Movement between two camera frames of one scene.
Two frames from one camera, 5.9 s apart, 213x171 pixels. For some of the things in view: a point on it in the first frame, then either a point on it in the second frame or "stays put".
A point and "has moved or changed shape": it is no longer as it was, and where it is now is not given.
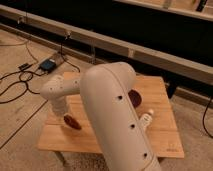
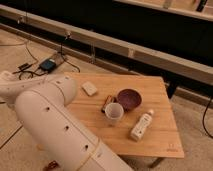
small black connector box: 24,66 stays put
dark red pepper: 71,121 has moved or changed shape
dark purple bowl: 135,98 stays put
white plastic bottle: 146,119 stays put
